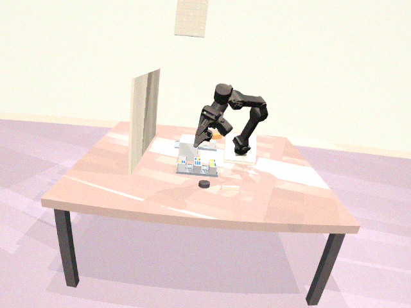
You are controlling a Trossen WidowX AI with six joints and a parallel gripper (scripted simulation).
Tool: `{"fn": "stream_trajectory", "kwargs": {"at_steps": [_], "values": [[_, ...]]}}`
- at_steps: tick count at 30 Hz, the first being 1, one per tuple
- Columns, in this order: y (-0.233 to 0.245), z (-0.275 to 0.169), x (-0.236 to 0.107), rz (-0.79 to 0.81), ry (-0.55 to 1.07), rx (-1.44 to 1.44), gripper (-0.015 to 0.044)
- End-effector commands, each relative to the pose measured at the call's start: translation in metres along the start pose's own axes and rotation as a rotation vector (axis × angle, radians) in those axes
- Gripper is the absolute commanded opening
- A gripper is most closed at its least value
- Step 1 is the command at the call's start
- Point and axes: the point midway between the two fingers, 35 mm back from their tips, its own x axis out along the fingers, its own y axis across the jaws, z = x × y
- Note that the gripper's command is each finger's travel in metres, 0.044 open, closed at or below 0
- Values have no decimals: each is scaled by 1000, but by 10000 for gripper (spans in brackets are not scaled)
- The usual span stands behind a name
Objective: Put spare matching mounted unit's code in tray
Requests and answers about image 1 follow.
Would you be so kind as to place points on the beige flat panel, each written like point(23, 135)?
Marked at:
point(143, 115)

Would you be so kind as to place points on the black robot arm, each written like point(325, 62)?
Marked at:
point(224, 96)

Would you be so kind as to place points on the dark grey short cylinder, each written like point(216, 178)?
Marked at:
point(204, 184)

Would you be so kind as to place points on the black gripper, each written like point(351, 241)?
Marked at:
point(208, 119)

